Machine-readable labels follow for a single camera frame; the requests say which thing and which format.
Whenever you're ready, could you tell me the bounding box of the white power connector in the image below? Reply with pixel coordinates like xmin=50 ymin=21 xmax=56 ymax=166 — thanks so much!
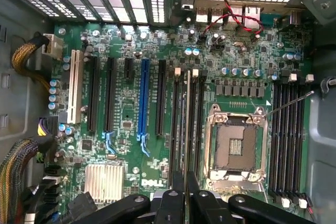
xmin=41 ymin=34 xmax=64 ymax=61

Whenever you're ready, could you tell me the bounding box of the green Dell motherboard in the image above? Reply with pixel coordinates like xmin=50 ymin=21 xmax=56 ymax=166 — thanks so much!
xmin=51 ymin=22 xmax=316 ymax=224

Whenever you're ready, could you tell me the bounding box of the white-latched RAM slot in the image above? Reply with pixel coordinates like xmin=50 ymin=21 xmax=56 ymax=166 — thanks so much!
xmin=279 ymin=73 xmax=297 ymax=208
xmin=170 ymin=67 xmax=184 ymax=183
xmin=296 ymin=73 xmax=315 ymax=209
xmin=191 ymin=68 xmax=202 ymax=180

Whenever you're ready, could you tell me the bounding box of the light blue card clip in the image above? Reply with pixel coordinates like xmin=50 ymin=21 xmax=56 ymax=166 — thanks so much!
xmin=103 ymin=131 xmax=116 ymax=154
xmin=139 ymin=134 xmax=152 ymax=156

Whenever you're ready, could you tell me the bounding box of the yellow and black braided cable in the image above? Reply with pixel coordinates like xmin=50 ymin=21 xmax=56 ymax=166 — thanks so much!
xmin=12 ymin=37 xmax=50 ymax=91

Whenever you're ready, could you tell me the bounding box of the silver network port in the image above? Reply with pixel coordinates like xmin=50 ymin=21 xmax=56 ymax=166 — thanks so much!
xmin=243 ymin=6 xmax=262 ymax=29

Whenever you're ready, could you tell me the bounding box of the silver USB port block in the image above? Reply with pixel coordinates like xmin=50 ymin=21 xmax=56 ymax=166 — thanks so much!
xmin=209 ymin=6 xmax=226 ymax=23
xmin=227 ymin=6 xmax=244 ymax=23
xmin=195 ymin=6 xmax=211 ymax=23

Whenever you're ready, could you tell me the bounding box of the white PCI expansion slot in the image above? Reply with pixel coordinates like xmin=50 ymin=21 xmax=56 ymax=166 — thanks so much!
xmin=67 ymin=49 xmax=84 ymax=125

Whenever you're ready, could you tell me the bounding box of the blue expansion slot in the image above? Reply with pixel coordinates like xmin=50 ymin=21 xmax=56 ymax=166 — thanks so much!
xmin=136 ymin=58 xmax=151 ymax=135

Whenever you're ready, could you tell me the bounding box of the silver finned heatsink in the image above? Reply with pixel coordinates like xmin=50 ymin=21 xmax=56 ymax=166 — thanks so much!
xmin=84 ymin=163 xmax=124 ymax=204

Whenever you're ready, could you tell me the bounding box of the black cable plug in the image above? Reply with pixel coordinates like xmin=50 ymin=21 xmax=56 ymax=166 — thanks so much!
xmin=68 ymin=192 xmax=99 ymax=219

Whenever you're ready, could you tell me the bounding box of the CPU socket with metal frame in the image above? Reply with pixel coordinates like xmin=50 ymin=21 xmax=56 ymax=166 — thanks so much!
xmin=204 ymin=103 xmax=270 ymax=192

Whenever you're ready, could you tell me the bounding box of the long black expansion slot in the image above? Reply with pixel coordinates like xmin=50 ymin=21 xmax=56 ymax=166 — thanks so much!
xmin=154 ymin=59 xmax=167 ymax=137
xmin=87 ymin=55 xmax=101 ymax=133
xmin=104 ymin=57 xmax=118 ymax=133

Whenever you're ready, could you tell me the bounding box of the short black expansion slot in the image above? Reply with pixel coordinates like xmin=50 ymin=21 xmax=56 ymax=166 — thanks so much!
xmin=123 ymin=58 xmax=134 ymax=80

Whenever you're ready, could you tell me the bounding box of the black and gray PC case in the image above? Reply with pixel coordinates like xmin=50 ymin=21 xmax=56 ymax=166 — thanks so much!
xmin=0 ymin=0 xmax=336 ymax=224

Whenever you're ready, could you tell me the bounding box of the thin metal locking lever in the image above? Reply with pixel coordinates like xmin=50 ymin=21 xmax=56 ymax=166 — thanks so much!
xmin=265 ymin=90 xmax=315 ymax=116

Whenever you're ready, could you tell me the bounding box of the multicolour braided cable bundle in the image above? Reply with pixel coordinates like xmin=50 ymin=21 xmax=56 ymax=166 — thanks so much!
xmin=0 ymin=138 xmax=40 ymax=224

